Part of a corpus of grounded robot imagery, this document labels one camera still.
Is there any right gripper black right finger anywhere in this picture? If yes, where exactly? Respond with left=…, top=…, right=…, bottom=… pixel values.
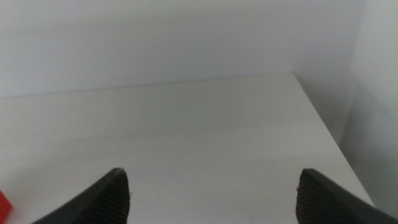
left=295, top=169, right=398, bottom=224

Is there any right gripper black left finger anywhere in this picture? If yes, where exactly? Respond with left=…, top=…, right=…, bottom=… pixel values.
left=30, top=167, right=131, bottom=224

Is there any red cube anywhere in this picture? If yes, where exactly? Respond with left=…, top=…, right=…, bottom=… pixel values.
left=0, top=189, right=14, bottom=220

